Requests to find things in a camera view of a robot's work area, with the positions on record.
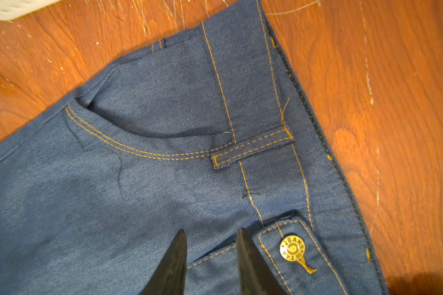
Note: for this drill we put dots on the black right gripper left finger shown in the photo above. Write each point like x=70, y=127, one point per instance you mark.
x=169, y=277

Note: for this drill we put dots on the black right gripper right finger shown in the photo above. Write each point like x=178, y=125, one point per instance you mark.
x=255, y=277

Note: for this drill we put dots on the blue denim trousers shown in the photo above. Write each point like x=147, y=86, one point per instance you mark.
x=207, y=131

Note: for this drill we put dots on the white plastic perforated basket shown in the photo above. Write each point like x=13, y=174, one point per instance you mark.
x=12, y=9

